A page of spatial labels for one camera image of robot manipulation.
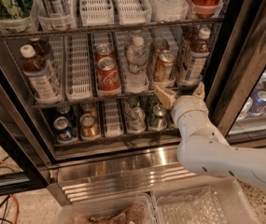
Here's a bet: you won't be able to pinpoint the front blue pepsi can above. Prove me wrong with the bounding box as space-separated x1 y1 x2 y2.
53 117 76 142

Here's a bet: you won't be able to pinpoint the red cola can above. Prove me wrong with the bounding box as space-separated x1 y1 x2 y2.
94 44 115 62
96 57 120 91

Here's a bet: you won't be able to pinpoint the front red cola can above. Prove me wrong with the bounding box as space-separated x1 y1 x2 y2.
96 57 120 91

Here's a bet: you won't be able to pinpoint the front bottom gold can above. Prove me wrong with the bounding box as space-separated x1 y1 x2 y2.
79 113 100 138

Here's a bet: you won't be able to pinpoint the front green can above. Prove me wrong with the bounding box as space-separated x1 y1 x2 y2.
148 105 167 131

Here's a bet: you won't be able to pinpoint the top shelf clear bottles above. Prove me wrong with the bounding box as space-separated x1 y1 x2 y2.
149 0 189 22

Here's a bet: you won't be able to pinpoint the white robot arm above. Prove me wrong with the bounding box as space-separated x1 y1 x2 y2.
154 83 266 190

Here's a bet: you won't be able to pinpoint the rear silver can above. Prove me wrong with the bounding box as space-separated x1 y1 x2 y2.
124 96 140 116

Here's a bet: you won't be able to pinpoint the right clear plastic bin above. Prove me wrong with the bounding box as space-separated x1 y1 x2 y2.
151 176 260 224

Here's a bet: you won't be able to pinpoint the green can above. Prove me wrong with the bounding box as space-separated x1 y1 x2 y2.
147 95 160 113
148 105 167 131

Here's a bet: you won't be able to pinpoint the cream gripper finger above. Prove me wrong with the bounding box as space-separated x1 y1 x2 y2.
154 85 176 109
192 82 205 100

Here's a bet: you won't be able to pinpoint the front silver can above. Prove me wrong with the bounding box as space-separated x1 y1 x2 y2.
128 107 146 133

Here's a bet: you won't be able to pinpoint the left clear plastic bin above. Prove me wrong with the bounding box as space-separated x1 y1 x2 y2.
53 193 157 224

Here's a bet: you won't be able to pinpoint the blue pepsi can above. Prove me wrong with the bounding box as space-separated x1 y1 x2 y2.
53 117 76 142
56 105 76 122

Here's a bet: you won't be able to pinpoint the bubble wrap sheet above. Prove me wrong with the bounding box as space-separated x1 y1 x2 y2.
157 187 228 224

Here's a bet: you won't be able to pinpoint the gold can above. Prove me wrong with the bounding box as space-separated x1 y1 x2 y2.
150 37 169 69
79 113 100 138
80 103 97 118
153 50 175 82

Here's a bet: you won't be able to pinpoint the rear red cola can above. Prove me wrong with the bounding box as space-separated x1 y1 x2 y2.
94 44 115 62

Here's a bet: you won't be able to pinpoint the silver can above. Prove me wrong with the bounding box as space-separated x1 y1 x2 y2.
124 96 140 116
128 107 146 133

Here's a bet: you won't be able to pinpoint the clear plastic bin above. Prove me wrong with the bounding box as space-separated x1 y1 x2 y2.
53 193 157 224
151 176 260 224

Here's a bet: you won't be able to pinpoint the white empty shelf tray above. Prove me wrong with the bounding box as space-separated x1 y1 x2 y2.
64 35 92 102

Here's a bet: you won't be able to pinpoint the fridge glass door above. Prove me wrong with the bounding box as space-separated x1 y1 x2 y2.
203 0 266 148

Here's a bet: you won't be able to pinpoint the rear green can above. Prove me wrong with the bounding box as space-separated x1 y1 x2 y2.
147 95 160 113

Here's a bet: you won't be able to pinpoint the rear blue pepsi can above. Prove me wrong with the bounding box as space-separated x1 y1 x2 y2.
56 105 76 122

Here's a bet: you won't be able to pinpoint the clear water bottle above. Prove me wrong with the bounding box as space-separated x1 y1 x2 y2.
126 36 148 89

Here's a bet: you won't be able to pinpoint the tea bottle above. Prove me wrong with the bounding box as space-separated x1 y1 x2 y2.
180 26 198 65
30 38 54 63
181 27 211 82
20 45 62 104

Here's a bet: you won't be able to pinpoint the rear bottom gold can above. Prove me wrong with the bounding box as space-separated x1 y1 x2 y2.
80 103 97 118

